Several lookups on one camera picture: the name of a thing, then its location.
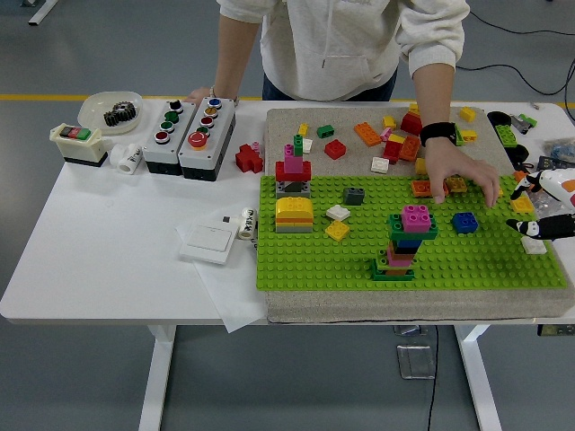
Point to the person's right hand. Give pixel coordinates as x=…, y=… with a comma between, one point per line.
x=200, y=94

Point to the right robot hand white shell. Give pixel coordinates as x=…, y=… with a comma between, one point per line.
x=561, y=184

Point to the person's left hand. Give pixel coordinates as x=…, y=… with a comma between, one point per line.
x=453, y=164

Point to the blue square brick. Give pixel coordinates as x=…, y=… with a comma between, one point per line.
x=465, y=223

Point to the magenta square brick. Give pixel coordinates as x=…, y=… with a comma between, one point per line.
x=418, y=218

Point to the person's left forearm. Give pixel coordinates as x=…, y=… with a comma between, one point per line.
x=433, y=94

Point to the person's right forearm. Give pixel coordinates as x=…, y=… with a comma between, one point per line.
x=233, y=58

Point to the yellow square brick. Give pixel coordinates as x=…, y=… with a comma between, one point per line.
x=521, y=205
x=456, y=184
x=337, y=230

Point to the green long brick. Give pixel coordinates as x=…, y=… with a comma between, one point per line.
x=506, y=134
x=458, y=135

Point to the small yellow brick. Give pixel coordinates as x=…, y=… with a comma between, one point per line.
x=420, y=166
x=303, y=129
x=396, y=138
x=467, y=114
x=389, y=121
x=469, y=135
x=413, y=108

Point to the orange long brick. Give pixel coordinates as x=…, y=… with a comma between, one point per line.
x=367, y=134
x=420, y=188

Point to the orange square brick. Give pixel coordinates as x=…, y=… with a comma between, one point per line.
x=410, y=148

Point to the large red brick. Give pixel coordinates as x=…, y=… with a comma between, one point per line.
x=411, y=125

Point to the red square brick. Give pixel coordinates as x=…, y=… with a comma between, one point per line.
x=335, y=149
x=392, y=152

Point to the white square brick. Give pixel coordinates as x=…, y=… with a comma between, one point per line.
x=380, y=164
x=534, y=248

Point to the red cross-shaped brick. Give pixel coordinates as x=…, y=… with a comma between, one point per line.
x=247, y=157

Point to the dark green wide brick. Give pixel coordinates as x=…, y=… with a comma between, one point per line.
x=395, y=231

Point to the dark blue flat brick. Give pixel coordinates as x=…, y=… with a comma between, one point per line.
x=411, y=243

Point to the dark grey square brick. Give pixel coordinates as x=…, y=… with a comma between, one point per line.
x=353, y=196

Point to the pink sloped brick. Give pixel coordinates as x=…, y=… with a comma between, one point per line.
x=400, y=257

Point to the green narrow tall brick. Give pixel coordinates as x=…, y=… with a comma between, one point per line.
x=298, y=144

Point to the pink tall brick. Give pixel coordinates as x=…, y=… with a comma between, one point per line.
x=293, y=162

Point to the small white brick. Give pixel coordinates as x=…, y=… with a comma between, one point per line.
x=307, y=145

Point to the orange thin brick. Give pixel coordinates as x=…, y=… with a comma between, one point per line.
x=395, y=270

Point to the white sloped brick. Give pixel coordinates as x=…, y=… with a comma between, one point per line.
x=338, y=212

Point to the red wide brick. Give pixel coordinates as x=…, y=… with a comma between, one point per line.
x=305, y=170

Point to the small green brick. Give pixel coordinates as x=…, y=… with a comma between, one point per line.
x=325, y=130

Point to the grey arch brick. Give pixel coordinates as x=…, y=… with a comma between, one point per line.
x=292, y=189

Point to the yellow domed brick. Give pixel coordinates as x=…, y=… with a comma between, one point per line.
x=293, y=207

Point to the orange flat plate brick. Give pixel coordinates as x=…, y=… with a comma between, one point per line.
x=292, y=220

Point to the grey flat plate brick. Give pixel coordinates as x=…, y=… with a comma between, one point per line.
x=292, y=228

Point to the black electronic device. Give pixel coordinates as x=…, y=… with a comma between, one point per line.
x=550, y=162

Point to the crumpled clear plastic wrap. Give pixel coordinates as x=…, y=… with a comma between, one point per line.
x=545, y=204

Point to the black wrist watch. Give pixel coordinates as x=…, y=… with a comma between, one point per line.
x=438, y=134

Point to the clear plastic bag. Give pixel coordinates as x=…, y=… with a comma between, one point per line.
x=561, y=146

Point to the grey four-button box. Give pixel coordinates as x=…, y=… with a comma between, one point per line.
x=184, y=130

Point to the grey emergency stop box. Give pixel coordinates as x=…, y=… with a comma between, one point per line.
x=220, y=130

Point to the small orange piece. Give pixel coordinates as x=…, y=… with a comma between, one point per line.
x=520, y=176

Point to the grey and green tool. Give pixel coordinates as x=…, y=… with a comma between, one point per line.
x=523, y=122

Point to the black gear stack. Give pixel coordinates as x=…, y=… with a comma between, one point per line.
x=119, y=114

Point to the white pipe tee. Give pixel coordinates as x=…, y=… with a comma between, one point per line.
x=128, y=159

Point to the white plastic dish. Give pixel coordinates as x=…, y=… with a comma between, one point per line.
x=92, y=110

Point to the white labelled pipe fitting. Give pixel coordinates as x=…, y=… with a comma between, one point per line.
x=247, y=224

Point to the person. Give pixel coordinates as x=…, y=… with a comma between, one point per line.
x=332, y=45

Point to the table control label box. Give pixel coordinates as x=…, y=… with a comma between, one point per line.
x=554, y=331

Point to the green studded baseplate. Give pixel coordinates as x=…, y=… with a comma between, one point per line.
x=314, y=260

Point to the metal floor plate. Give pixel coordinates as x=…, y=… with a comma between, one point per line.
x=415, y=361

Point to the white table leg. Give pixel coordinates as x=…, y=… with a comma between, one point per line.
x=155, y=381
x=476, y=381

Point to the white paper sheet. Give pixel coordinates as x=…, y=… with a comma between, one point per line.
x=233, y=310

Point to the beige switch box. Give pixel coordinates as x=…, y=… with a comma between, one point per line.
x=78, y=146

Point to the green square frame brick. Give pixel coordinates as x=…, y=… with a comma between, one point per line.
x=382, y=275

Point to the white wall switch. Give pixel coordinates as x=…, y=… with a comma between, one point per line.
x=209, y=242

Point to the small metal bracket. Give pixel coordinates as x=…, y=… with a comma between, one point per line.
x=406, y=331

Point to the white frame beam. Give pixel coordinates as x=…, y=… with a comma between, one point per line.
x=42, y=12

